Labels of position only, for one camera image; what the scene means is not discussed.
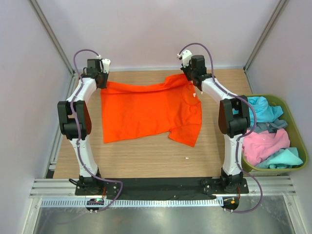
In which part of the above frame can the turquoise t-shirt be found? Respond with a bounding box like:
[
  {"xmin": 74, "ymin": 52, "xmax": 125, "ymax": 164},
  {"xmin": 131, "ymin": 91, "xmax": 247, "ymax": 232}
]
[{"xmin": 256, "ymin": 147, "xmax": 303, "ymax": 169}]

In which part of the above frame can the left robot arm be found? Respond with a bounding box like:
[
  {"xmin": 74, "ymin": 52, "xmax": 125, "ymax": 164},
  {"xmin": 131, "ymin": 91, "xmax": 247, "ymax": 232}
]
[{"xmin": 57, "ymin": 56, "xmax": 111, "ymax": 195}]

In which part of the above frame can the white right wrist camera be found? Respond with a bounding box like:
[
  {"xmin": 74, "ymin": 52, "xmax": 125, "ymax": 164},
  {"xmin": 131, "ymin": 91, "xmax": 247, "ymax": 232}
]
[{"xmin": 177, "ymin": 50, "xmax": 193, "ymax": 68}]

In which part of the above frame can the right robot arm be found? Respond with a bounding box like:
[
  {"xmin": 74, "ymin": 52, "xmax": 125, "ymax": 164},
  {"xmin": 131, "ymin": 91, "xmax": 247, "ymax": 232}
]
[{"xmin": 178, "ymin": 50, "xmax": 251, "ymax": 193}]

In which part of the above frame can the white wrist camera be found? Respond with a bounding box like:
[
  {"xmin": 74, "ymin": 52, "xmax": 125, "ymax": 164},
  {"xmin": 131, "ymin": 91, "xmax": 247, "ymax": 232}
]
[
  {"xmin": 97, "ymin": 55, "xmax": 111, "ymax": 74},
  {"xmin": 177, "ymin": 50, "xmax": 193, "ymax": 68}
]

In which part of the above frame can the orange t-shirt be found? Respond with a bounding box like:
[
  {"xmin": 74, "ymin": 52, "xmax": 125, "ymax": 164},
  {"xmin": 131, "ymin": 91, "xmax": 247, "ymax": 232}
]
[{"xmin": 100, "ymin": 74, "xmax": 202, "ymax": 147}]

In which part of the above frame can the pink t-shirt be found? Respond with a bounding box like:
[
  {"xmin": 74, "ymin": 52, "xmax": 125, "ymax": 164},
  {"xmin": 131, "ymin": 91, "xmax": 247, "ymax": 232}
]
[{"xmin": 242, "ymin": 129, "xmax": 290, "ymax": 166}]

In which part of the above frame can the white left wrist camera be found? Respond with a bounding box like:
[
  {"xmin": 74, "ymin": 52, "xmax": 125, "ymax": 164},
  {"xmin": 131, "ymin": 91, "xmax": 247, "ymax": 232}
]
[{"xmin": 97, "ymin": 55, "xmax": 111, "ymax": 74}]

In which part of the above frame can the green laundry basket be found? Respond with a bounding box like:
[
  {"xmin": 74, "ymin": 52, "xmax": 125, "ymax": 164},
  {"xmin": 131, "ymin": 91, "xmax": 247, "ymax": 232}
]
[{"xmin": 241, "ymin": 94, "xmax": 309, "ymax": 176}]

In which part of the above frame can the grey t-shirt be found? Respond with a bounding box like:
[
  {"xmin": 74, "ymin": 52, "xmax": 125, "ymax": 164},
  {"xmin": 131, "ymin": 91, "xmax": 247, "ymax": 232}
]
[{"xmin": 254, "ymin": 119, "xmax": 288, "ymax": 133}]

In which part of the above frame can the white slotted cable duct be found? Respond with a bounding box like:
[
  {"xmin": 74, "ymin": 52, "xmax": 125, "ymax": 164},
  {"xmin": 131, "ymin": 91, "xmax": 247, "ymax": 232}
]
[{"xmin": 41, "ymin": 197, "xmax": 223, "ymax": 208}]

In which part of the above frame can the light blue t-shirt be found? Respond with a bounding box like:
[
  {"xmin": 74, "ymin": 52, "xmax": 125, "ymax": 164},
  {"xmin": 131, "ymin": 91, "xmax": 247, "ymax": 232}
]
[{"xmin": 248, "ymin": 96, "xmax": 284, "ymax": 123}]

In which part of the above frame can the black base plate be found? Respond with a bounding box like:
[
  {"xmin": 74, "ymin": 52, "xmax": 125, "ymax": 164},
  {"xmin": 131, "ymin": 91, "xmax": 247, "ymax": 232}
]
[{"xmin": 69, "ymin": 177, "xmax": 249, "ymax": 201}]

